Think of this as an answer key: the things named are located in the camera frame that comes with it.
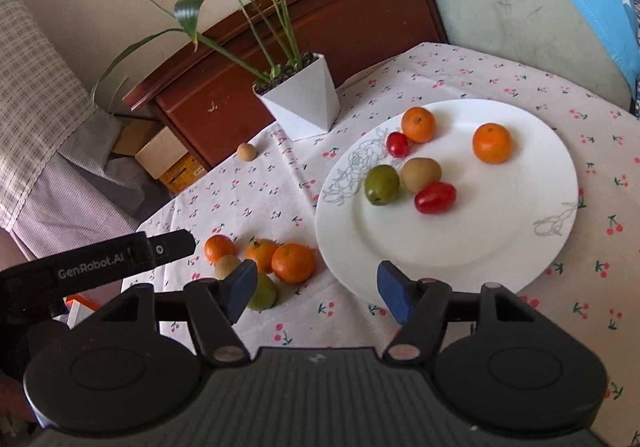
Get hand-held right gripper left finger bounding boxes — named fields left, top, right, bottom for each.
left=97, top=258, right=259, bottom=365

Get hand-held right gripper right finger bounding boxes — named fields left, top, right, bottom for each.
left=376, top=260, right=543, bottom=364

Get white plate with grey flowers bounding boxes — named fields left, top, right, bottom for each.
left=315, top=98, right=580, bottom=300

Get red cherry tomato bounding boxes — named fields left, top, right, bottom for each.
left=414, top=181, right=457, bottom=214
left=386, top=132, right=410, bottom=158

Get green jujube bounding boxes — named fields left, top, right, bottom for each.
left=364, top=164, right=401, bottom=206
left=245, top=273, right=279, bottom=312

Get orange mandarin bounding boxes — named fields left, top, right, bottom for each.
left=401, top=106, right=436, bottom=144
left=204, top=234, right=237, bottom=264
left=271, top=243, right=317, bottom=284
left=472, top=123, right=513, bottom=164
left=244, top=238, right=280, bottom=274

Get white storage box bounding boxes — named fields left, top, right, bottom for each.
left=64, top=293, right=103, bottom=328

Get purple grey checked cloth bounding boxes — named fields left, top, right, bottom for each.
left=10, top=104, right=173, bottom=260

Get cardboard box with yellow label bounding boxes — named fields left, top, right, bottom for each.
left=135, top=127, right=208, bottom=194

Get plain brown cardboard box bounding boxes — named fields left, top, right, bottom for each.
left=112, top=120, right=161, bottom=158

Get beige checked cloth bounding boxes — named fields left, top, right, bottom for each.
left=0, top=0, right=98, bottom=228

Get white faceted plant pot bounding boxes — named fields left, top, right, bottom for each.
left=252, top=52, right=342, bottom=142

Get dark wooden cabinet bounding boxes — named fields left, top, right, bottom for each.
left=122, top=0, right=448, bottom=170

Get green leafy plant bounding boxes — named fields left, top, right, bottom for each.
left=89, top=0, right=321, bottom=93

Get pale green sofa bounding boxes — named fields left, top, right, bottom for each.
left=422, top=0, right=633, bottom=108

